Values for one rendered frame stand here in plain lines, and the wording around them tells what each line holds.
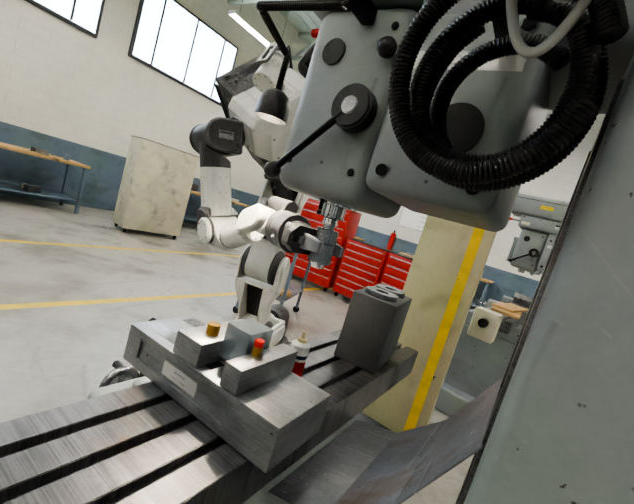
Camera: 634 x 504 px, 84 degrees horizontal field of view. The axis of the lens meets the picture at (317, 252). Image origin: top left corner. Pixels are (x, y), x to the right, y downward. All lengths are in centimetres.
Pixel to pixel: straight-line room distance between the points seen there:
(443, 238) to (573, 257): 203
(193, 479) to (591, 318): 46
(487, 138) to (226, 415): 52
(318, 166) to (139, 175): 611
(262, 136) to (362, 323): 61
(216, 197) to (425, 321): 170
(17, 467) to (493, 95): 70
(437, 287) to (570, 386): 203
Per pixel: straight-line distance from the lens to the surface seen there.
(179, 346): 63
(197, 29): 976
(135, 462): 55
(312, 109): 66
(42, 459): 56
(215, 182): 109
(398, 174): 53
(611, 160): 39
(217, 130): 109
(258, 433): 55
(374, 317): 93
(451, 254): 237
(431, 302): 240
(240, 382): 55
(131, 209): 671
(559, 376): 38
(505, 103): 53
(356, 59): 66
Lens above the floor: 129
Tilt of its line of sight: 6 degrees down
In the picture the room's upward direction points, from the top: 17 degrees clockwise
